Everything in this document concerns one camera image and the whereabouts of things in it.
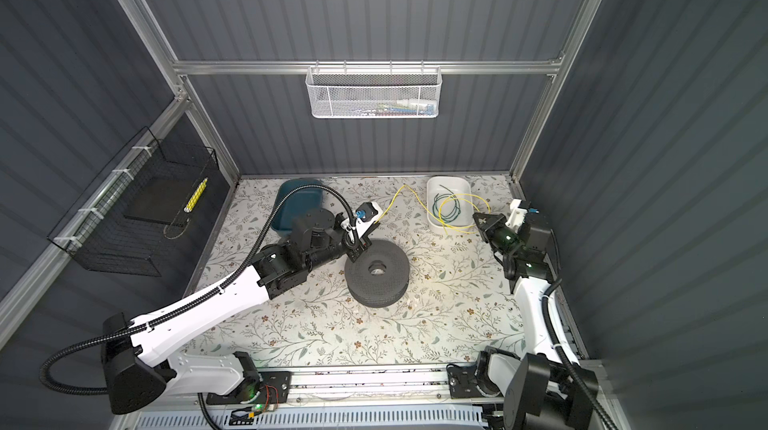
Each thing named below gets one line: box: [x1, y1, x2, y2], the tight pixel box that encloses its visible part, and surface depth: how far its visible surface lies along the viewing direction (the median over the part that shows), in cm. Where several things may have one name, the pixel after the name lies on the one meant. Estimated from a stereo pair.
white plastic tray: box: [426, 176, 477, 235], surface depth 113 cm
